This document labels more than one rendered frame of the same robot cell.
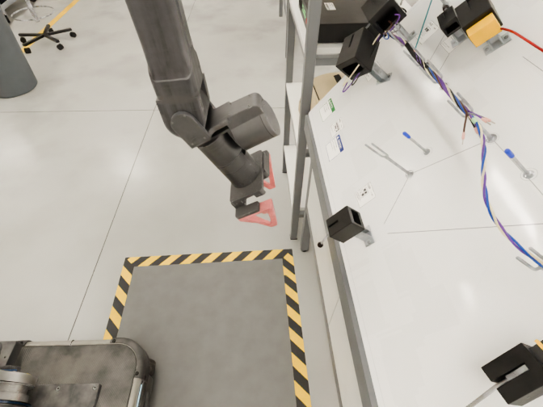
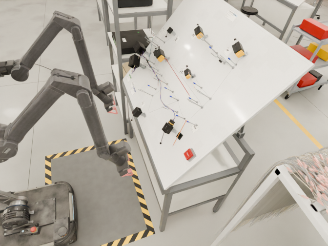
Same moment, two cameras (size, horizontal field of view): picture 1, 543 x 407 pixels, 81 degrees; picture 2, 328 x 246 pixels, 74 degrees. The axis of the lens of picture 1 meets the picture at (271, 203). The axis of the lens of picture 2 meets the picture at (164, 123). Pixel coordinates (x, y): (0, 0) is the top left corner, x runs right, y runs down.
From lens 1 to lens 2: 0.99 m
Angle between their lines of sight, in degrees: 14
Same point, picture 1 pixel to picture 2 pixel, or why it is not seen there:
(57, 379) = (35, 201)
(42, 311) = (8, 187)
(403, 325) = (153, 133)
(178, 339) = (81, 183)
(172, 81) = (91, 82)
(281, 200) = (117, 118)
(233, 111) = (103, 86)
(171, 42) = (91, 74)
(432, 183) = (157, 97)
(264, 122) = (111, 87)
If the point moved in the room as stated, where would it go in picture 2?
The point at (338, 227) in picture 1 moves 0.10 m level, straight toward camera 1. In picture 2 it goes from (135, 112) to (133, 122)
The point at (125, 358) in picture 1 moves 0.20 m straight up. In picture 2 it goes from (63, 187) to (56, 176)
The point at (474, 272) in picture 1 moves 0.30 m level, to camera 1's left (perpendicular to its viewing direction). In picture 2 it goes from (165, 115) to (122, 122)
